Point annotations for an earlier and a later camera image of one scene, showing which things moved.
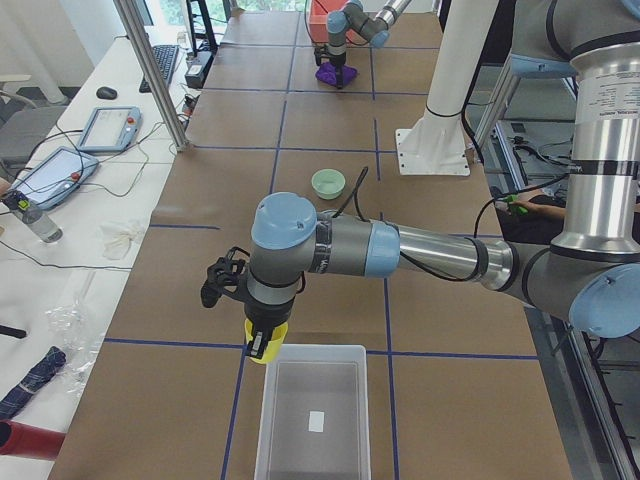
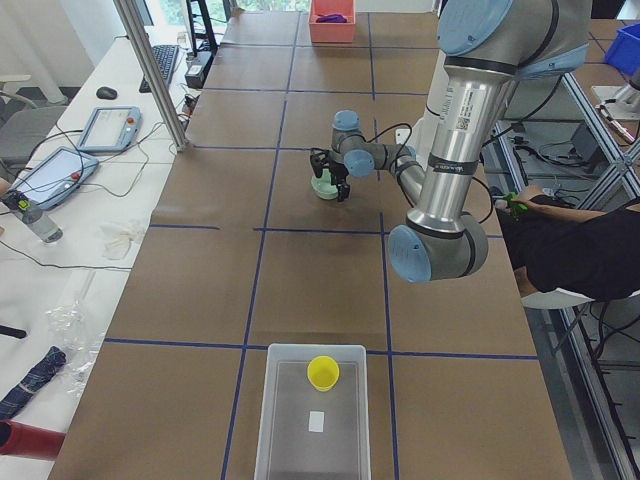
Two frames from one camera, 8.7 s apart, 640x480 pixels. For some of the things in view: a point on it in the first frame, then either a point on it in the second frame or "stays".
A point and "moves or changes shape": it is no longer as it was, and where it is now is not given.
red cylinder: x=26 y=440 stays
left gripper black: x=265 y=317 → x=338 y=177
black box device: x=197 y=69 stays
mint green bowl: x=328 y=183 stays
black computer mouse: x=106 y=92 stays
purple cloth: x=327 y=72 moves or changes shape
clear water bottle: x=38 y=222 stays
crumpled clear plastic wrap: x=80 y=332 stays
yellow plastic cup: x=274 y=345 → x=323 y=372
